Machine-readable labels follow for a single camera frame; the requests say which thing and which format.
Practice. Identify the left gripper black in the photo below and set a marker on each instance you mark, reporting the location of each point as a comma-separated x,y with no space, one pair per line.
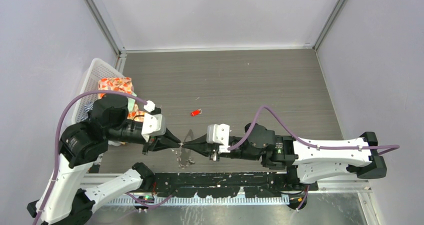
169,139

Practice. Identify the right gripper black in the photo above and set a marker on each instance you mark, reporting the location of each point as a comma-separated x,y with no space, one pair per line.
201,146

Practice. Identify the silver perforated keyring plate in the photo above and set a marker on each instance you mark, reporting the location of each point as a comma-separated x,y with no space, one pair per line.
184,157

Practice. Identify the red key tag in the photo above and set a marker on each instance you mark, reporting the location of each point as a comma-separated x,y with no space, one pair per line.
196,112

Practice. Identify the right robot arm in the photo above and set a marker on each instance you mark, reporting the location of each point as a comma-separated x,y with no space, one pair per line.
304,160

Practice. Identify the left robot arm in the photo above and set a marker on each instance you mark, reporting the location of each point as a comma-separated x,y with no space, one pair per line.
78,146

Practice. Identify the orange floral cloth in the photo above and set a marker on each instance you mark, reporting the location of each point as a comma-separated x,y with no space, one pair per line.
123,85

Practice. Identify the blue striped cloth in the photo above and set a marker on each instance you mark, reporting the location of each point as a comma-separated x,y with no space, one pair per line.
87,108

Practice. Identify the white plastic basket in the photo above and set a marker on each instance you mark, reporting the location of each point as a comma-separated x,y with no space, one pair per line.
97,70

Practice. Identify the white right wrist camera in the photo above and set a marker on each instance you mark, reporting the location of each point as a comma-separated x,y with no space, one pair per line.
219,134

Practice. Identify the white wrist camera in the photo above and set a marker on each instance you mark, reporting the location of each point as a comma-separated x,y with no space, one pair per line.
154,123
219,134

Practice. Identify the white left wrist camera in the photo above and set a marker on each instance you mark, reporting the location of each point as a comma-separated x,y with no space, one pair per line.
154,123

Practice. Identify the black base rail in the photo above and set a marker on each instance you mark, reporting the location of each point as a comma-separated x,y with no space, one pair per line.
222,184

